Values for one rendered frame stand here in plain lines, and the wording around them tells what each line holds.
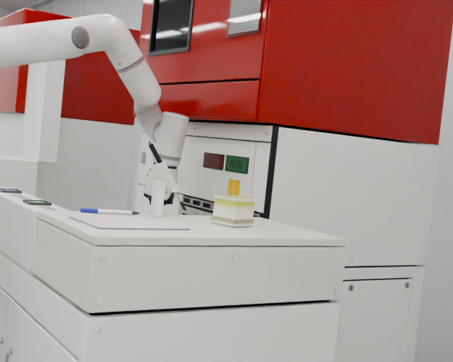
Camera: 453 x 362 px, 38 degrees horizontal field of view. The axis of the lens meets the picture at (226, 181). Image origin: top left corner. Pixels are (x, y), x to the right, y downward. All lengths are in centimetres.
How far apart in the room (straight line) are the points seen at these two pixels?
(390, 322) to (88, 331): 123
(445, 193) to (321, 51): 151
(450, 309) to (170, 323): 212
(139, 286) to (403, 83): 120
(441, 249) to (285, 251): 191
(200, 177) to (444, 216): 151
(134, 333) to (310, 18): 103
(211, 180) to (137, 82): 38
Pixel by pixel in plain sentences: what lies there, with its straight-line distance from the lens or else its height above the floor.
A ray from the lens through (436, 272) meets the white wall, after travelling 331.
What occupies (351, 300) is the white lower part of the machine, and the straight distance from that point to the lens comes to 210.
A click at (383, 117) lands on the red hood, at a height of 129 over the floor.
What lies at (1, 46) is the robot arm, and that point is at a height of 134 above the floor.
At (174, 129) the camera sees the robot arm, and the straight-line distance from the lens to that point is 200.
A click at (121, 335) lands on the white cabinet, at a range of 128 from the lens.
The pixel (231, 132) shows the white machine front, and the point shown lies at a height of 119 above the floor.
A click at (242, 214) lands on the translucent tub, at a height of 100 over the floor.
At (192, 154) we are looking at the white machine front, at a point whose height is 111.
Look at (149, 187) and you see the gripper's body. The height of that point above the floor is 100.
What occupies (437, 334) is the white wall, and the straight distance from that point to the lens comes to 333.
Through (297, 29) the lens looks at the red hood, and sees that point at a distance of 188.
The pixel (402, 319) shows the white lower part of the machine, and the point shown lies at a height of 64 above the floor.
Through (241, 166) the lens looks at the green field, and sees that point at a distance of 191.
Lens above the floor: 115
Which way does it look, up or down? 3 degrees down
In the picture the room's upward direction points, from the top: 6 degrees clockwise
